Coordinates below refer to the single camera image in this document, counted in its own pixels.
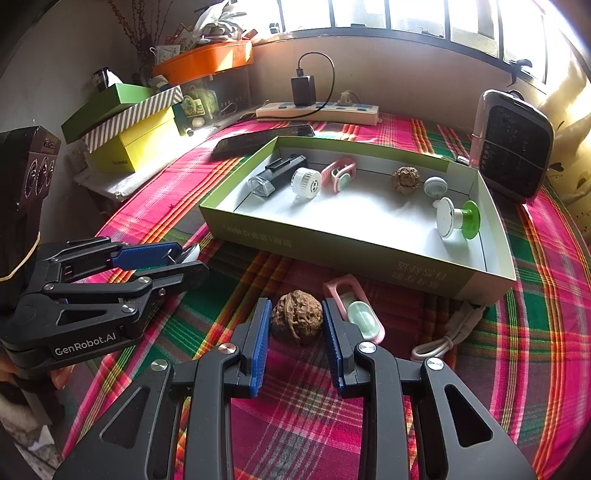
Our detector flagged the yellow box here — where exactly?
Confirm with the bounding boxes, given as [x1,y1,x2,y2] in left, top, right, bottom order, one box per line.
[85,107,178,174]

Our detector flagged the black window latch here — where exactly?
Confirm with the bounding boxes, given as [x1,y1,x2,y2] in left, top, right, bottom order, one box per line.
[510,60,532,88]

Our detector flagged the green cardboard box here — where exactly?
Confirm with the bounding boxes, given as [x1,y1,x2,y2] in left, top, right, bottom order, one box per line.
[198,135,518,298]

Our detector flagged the black charger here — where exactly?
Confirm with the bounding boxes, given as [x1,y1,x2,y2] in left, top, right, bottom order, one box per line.
[291,75,317,107]

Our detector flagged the dark window frame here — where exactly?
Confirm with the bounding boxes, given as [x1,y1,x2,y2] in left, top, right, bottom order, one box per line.
[249,0,568,88]

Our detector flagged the white round cap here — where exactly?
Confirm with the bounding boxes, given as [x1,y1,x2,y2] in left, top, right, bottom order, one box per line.
[291,167,321,199]

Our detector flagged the black and white heater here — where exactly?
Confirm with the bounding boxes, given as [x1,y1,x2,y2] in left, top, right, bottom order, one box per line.
[468,89,555,205]

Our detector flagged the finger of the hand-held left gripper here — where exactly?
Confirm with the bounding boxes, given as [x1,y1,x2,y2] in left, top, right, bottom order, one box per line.
[44,261,209,325]
[39,236,201,278]

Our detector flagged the white power strip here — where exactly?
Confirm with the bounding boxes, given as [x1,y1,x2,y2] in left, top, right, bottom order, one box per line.
[256,100,380,126]

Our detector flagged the brown walnut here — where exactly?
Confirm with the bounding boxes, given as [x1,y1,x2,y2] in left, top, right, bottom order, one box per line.
[270,290,324,348]
[392,166,422,195]

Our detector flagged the orange tray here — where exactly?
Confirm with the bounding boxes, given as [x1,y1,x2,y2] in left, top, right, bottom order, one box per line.
[151,39,254,86]

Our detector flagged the cream curtain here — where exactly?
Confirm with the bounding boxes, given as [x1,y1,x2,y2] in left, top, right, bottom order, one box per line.
[545,28,591,232]

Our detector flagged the clear plastic bin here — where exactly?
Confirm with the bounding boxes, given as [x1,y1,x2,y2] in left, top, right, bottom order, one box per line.
[178,71,252,137]

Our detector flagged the black smartphone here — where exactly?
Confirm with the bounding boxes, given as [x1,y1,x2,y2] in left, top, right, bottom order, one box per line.
[211,124,316,161]

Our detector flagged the black bike light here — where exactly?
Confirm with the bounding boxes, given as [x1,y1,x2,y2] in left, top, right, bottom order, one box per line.
[248,154,309,200]

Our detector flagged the white paper sheet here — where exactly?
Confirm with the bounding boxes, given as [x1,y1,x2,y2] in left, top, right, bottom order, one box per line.
[74,168,155,201]

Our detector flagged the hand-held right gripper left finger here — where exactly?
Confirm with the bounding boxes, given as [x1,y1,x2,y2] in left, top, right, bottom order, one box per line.
[53,298,273,480]

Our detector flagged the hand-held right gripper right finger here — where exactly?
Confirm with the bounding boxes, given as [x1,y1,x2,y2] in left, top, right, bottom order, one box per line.
[322,298,539,480]

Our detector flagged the plaid cloth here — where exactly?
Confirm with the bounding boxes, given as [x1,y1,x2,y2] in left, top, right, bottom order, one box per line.
[60,113,591,480]

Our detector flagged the black charger cable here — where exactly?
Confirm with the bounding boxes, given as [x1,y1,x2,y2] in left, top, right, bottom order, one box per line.
[297,52,335,112]

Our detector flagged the white cable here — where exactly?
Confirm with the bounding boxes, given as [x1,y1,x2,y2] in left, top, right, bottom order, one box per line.
[410,302,488,365]

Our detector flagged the striped box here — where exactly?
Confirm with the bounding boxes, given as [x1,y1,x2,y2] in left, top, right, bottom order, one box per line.
[83,85,183,153]

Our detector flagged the dried branches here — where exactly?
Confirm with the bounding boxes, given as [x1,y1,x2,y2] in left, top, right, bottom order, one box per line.
[108,0,155,86]

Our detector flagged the white round knob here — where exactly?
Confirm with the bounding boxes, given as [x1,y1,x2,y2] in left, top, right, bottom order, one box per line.
[424,176,451,206]

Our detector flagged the pink and green clip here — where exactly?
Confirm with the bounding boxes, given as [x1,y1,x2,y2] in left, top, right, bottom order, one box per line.
[322,273,386,346]
[321,157,357,195]

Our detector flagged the white crumpled bag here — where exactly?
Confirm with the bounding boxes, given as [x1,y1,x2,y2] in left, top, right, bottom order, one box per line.
[185,0,259,47]

